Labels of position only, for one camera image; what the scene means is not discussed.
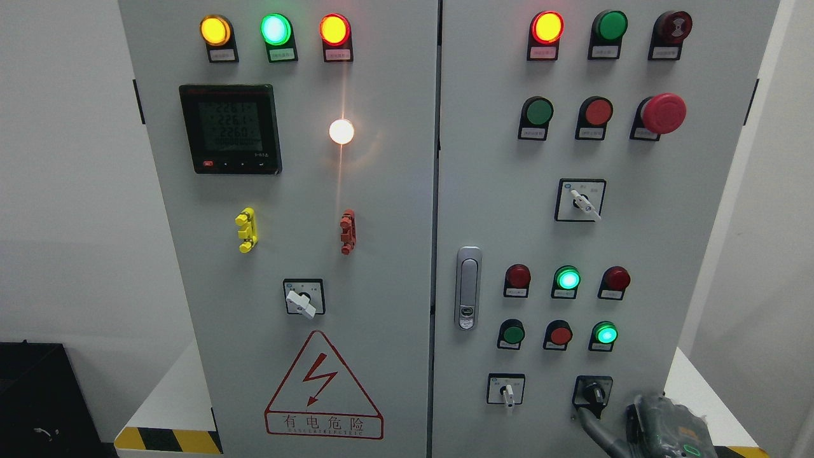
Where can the white selector switch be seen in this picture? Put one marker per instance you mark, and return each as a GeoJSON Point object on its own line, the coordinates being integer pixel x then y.
{"type": "Point", "coordinates": [580, 199]}
{"type": "Point", "coordinates": [505, 389]}

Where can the red push button upper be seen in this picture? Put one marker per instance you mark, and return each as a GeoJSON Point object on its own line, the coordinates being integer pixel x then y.
{"type": "Point", "coordinates": [593, 116]}

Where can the red terminal connector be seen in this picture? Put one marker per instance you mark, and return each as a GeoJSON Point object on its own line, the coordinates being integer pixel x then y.
{"type": "Point", "coordinates": [348, 235]}

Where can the yellow terminal connector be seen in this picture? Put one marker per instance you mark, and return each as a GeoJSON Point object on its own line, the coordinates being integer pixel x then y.
{"type": "Point", "coordinates": [247, 232]}

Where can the green lit button lower right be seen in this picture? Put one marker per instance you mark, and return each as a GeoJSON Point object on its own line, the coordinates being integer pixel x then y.
{"type": "Point", "coordinates": [603, 336]}

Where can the red-orange indicator light right door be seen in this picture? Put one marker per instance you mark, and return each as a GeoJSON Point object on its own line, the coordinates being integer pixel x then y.
{"type": "Point", "coordinates": [544, 36]}

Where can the black digital power meter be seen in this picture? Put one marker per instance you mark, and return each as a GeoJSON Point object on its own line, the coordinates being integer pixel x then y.
{"type": "Point", "coordinates": [232, 129]}

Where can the red-orange indicator light left door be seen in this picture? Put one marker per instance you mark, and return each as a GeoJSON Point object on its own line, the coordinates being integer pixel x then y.
{"type": "Point", "coordinates": [336, 34]}

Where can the white glowing indicator light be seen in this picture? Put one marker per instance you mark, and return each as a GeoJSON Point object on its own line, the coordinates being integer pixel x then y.
{"type": "Point", "coordinates": [341, 131]}

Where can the dark red indicator light right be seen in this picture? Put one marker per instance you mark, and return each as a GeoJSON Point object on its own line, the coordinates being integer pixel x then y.
{"type": "Point", "coordinates": [614, 283]}

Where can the red push button lower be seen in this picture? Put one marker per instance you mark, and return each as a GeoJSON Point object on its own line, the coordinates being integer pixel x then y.
{"type": "Point", "coordinates": [558, 335]}

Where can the black rotary knob switch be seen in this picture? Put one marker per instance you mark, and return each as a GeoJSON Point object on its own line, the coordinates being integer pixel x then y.
{"type": "Point", "coordinates": [592, 393]}

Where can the green lit indicator light middle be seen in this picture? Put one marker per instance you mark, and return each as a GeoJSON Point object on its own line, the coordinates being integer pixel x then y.
{"type": "Point", "coordinates": [566, 280]}

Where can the white selector switch upper right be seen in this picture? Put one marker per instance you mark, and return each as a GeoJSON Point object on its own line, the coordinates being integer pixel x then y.
{"type": "Point", "coordinates": [580, 199]}

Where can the white platform with hazard stripes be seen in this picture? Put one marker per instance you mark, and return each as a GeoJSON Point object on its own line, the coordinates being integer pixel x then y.
{"type": "Point", "coordinates": [181, 401]}

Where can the red emergency stop mushroom button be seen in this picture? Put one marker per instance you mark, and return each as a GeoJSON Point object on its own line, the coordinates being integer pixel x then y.
{"type": "Point", "coordinates": [658, 115]}

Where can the silver door latch handle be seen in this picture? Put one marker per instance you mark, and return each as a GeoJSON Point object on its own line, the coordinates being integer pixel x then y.
{"type": "Point", "coordinates": [468, 269]}

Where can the green lit indicator light top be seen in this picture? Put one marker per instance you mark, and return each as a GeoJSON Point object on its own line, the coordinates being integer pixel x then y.
{"type": "Point", "coordinates": [278, 36]}

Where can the red buzzer alarm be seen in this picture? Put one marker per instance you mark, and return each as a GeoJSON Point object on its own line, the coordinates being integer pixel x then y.
{"type": "Point", "coordinates": [669, 32]}

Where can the red electric danger warning sticker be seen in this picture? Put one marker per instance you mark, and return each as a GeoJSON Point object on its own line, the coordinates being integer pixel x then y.
{"type": "Point", "coordinates": [321, 396]}

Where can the dark red indicator light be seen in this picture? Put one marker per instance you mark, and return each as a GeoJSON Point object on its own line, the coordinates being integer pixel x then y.
{"type": "Point", "coordinates": [517, 281]}
{"type": "Point", "coordinates": [614, 283]}

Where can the green push button lower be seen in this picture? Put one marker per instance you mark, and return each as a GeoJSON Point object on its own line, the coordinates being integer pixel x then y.
{"type": "Point", "coordinates": [510, 335]}

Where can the green unlit indicator top right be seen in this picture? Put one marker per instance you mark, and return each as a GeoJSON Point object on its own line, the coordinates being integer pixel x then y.
{"type": "Point", "coordinates": [607, 32]}

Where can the black box bottom left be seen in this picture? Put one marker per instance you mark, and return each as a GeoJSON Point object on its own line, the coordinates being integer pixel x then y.
{"type": "Point", "coordinates": [43, 412]}

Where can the white selector switch left door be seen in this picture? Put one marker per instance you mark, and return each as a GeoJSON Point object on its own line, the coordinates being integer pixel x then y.
{"type": "Point", "coordinates": [304, 297]}

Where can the white selector switch lower right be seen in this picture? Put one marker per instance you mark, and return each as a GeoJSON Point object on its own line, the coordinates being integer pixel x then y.
{"type": "Point", "coordinates": [505, 389]}

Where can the green push button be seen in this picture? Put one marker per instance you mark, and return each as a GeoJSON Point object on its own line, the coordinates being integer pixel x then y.
{"type": "Point", "coordinates": [510, 335]}
{"type": "Point", "coordinates": [535, 117]}

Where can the dark red indicator light left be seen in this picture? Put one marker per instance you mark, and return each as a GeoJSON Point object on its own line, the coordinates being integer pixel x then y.
{"type": "Point", "coordinates": [517, 281]}

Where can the green lit indicator light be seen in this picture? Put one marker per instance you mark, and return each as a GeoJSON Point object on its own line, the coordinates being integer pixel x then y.
{"type": "Point", "coordinates": [566, 280]}
{"type": "Point", "coordinates": [278, 36]}

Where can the red push button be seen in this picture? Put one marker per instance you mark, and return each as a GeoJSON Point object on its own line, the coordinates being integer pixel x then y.
{"type": "Point", "coordinates": [558, 335]}
{"type": "Point", "coordinates": [593, 116]}

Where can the grey electrical cabinet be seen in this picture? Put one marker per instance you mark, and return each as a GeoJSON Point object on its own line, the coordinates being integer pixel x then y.
{"type": "Point", "coordinates": [435, 94]}

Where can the yellow indicator light top left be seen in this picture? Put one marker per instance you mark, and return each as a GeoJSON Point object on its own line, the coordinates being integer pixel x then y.
{"type": "Point", "coordinates": [219, 38]}

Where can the red-orange indicator light door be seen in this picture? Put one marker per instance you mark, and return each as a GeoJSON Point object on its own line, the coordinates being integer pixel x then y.
{"type": "Point", "coordinates": [544, 36]}
{"type": "Point", "coordinates": [336, 34]}

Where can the green push button upper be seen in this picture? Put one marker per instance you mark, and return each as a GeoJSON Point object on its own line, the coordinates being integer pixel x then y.
{"type": "Point", "coordinates": [535, 117]}

